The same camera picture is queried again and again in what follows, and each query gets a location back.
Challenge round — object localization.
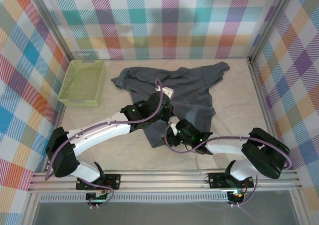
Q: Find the grey slotted cable duct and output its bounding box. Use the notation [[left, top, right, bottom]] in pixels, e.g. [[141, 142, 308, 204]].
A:
[[39, 194, 230, 203]]

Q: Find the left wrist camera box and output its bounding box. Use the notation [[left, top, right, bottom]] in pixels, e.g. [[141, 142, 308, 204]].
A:
[[156, 85, 174, 98]]

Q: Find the aluminium side rail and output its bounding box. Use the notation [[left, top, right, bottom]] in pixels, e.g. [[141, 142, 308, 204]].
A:
[[41, 61, 78, 173], [248, 57, 287, 171]]

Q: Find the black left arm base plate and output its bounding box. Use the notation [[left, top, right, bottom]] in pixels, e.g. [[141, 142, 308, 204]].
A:
[[75, 174, 122, 191]]

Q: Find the aluminium corner post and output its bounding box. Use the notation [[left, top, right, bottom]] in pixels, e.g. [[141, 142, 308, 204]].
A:
[[248, 0, 300, 61], [27, 0, 78, 67]]

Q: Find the green plastic basket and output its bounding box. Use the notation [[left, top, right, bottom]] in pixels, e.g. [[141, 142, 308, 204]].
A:
[[57, 59, 107, 108]]

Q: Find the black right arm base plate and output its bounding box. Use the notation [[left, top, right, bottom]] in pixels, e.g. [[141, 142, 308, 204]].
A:
[[208, 172, 255, 189]]

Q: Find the aluminium mounting rail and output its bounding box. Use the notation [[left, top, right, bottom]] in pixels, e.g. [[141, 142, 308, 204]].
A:
[[27, 170, 302, 193]]

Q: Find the circuit board with green light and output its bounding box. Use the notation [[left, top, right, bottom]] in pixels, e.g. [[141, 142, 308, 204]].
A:
[[86, 192, 110, 203], [228, 190, 246, 201]]

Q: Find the grey t-shirt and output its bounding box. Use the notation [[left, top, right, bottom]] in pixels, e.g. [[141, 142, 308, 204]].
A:
[[111, 61, 231, 150]]

